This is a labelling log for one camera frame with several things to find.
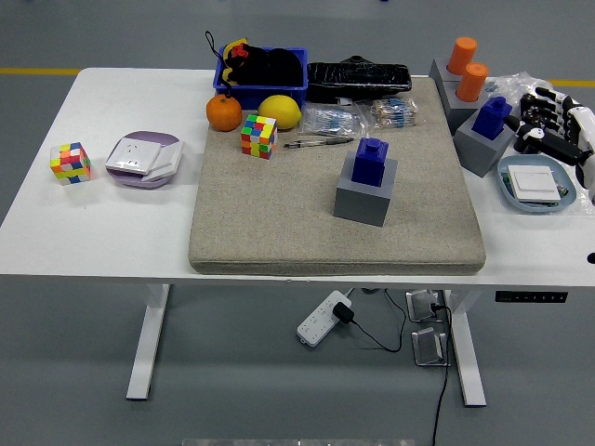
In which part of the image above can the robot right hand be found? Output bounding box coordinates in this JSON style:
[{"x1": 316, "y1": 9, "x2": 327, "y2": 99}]
[{"x1": 504, "y1": 86, "x2": 595, "y2": 203}]

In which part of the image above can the blue seal stamp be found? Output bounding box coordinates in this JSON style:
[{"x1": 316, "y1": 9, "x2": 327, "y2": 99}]
[
  {"x1": 471, "y1": 96, "x2": 513, "y2": 139},
  {"x1": 350, "y1": 137, "x2": 390, "y2": 187}
]

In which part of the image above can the grey square-hole seal holder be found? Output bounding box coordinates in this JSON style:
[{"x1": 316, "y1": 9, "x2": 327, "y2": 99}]
[
  {"x1": 333, "y1": 155, "x2": 399, "y2": 228},
  {"x1": 454, "y1": 109, "x2": 518, "y2": 178}
]

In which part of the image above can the orange cylinder seal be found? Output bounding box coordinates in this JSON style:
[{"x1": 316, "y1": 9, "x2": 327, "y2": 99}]
[
  {"x1": 446, "y1": 36, "x2": 478, "y2": 75},
  {"x1": 455, "y1": 62, "x2": 489, "y2": 102}
]

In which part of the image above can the grey round-hole seal holder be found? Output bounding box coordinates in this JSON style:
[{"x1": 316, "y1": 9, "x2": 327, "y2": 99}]
[
  {"x1": 428, "y1": 58, "x2": 461, "y2": 85},
  {"x1": 437, "y1": 79, "x2": 489, "y2": 137}
]

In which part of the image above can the light blue tray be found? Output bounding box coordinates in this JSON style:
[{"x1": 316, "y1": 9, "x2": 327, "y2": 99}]
[{"x1": 496, "y1": 154, "x2": 578, "y2": 215}]

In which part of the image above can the black table control panel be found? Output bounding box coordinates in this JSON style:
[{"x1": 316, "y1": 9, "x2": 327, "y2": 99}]
[{"x1": 495, "y1": 291, "x2": 569, "y2": 304}]

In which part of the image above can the clear bag of resistors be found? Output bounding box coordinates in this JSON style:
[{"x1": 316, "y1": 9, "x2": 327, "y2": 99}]
[
  {"x1": 369, "y1": 98, "x2": 422, "y2": 131},
  {"x1": 299, "y1": 102, "x2": 371, "y2": 140}
]

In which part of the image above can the metal foot pedal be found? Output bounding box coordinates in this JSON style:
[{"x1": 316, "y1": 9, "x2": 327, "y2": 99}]
[
  {"x1": 404, "y1": 289, "x2": 447, "y2": 324},
  {"x1": 411, "y1": 326, "x2": 451, "y2": 368}
]

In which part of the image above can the white table leg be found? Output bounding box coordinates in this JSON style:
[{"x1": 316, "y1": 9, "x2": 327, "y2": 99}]
[
  {"x1": 125, "y1": 282, "x2": 171, "y2": 401},
  {"x1": 441, "y1": 288, "x2": 488, "y2": 409}
]

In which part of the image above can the dark ballpoint pen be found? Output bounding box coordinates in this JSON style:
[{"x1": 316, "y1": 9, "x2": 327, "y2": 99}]
[{"x1": 283, "y1": 137, "x2": 355, "y2": 150}]

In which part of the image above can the black plug adapter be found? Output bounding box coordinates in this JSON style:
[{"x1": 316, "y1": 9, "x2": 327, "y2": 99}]
[{"x1": 332, "y1": 301, "x2": 355, "y2": 325}]

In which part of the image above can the yellow lemon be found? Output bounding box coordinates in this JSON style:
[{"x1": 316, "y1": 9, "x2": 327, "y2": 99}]
[{"x1": 258, "y1": 94, "x2": 303, "y2": 130}]

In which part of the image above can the grey-brown mat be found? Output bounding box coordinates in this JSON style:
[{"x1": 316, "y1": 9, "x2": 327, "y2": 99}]
[{"x1": 188, "y1": 76, "x2": 487, "y2": 276}]

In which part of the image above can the white power strip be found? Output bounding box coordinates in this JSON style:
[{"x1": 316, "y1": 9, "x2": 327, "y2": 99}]
[{"x1": 296, "y1": 290, "x2": 353, "y2": 348}]

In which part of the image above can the multicolour puzzle cube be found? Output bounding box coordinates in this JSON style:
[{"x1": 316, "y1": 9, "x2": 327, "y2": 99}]
[
  {"x1": 49, "y1": 141, "x2": 92, "y2": 187},
  {"x1": 240, "y1": 113, "x2": 279, "y2": 161}
]

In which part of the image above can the blue plastic bin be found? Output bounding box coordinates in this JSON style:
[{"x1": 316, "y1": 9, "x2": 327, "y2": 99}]
[{"x1": 212, "y1": 46, "x2": 310, "y2": 112}]

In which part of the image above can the orange fruit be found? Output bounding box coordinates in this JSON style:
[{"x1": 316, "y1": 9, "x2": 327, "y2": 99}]
[{"x1": 205, "y1": 94, "x2": 244, "y2": 133}]

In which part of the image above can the purple tray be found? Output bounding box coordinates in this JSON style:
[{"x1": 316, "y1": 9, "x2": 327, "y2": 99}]
[{"x1": 105, "y1": 130, "x2": 183, "y2": 190}]

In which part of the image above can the black adapter cable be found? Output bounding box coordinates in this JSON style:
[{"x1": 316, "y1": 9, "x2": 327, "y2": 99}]
[{"x1": 348, "y1": 287, "x2": 405, "y2": 353}]

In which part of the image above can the black pedal cable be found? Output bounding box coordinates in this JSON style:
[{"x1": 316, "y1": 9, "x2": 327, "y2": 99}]
[{"x1": 430, "y1": 301, "x2": 453, "y2": 446}]

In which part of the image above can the black pouch with cord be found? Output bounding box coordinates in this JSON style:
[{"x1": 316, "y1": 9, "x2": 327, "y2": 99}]
[{"x1": 204, "y1": 30, "x2": 303, "y2": 98}]

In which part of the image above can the white wall socket panel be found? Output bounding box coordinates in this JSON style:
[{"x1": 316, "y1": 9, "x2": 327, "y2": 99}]
[{"x1": 104, "y1": 138, "x2": 165, "y2": 176}]

